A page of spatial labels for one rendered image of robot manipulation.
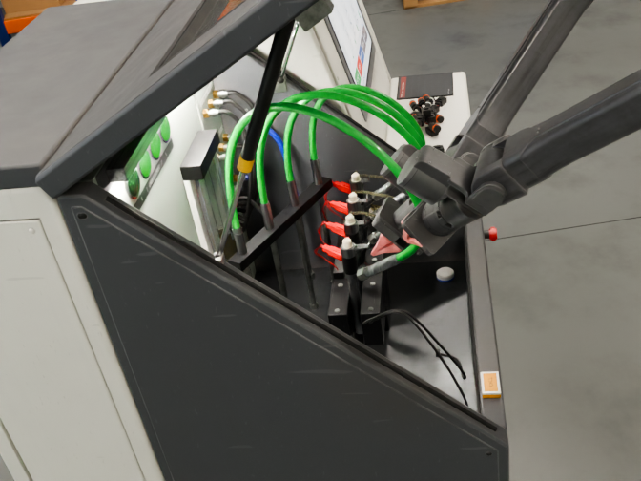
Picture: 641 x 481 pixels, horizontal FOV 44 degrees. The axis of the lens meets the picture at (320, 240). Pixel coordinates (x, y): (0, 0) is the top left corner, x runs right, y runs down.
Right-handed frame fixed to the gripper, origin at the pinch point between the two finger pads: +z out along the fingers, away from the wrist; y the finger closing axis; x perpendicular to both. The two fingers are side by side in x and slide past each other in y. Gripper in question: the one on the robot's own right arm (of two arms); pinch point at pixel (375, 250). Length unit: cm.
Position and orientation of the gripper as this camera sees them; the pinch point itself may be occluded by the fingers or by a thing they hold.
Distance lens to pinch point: 143.7
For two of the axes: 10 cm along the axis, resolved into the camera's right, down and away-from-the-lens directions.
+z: -5.4, 5.3, 6.6
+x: -3.4, 5.8, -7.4
